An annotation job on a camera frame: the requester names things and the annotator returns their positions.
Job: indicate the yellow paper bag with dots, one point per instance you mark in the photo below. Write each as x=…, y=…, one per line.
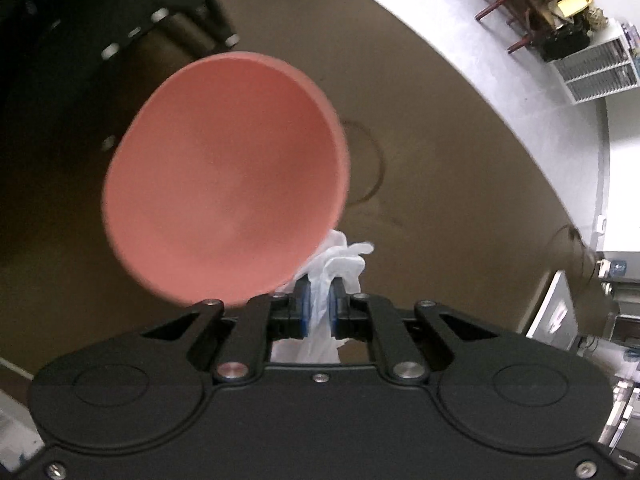
x=575, y=4

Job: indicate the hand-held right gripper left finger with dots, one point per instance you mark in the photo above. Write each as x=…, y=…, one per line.
x=302, y=307

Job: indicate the white tissue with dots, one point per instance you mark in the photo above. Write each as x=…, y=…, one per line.
x=345, y=260

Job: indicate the silver laptop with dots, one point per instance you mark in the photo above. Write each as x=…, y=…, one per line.
x=555, y=315

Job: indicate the pink footed bowl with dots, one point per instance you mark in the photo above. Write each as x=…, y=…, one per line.
x=225, y=175

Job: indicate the black suitcase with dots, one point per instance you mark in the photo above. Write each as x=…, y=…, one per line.
x=565, y=42

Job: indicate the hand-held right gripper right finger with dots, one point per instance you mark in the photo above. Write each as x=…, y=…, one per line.
x=336, y=307

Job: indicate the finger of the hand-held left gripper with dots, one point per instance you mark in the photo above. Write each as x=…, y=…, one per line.
x=210, y=20

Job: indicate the white drawer cabinet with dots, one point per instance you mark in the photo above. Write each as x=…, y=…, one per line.
x=595, y=72

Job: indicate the woven basket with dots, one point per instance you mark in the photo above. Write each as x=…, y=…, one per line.
x=595, y=19

